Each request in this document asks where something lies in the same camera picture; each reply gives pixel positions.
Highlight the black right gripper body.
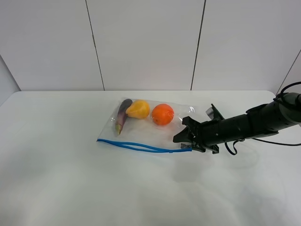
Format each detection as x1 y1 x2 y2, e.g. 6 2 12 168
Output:
193 120 226 154

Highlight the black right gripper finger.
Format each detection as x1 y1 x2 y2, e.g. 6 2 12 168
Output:
182 116 200 129
173 127 194 143

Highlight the clear zip bag blue seal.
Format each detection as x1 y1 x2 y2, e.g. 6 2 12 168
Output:
97 99 196 153

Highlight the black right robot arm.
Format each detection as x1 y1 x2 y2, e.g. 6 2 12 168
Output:
173 93 301 154

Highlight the orange fruit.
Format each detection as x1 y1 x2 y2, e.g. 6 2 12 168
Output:
151 104 174 126

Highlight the yellow pear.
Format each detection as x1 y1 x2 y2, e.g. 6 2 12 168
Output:
126 100 150 119

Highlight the purple eggplant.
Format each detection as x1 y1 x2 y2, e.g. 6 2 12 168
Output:
115 99 133 135

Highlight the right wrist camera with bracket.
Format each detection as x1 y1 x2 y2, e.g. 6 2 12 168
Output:
206 104 224 120

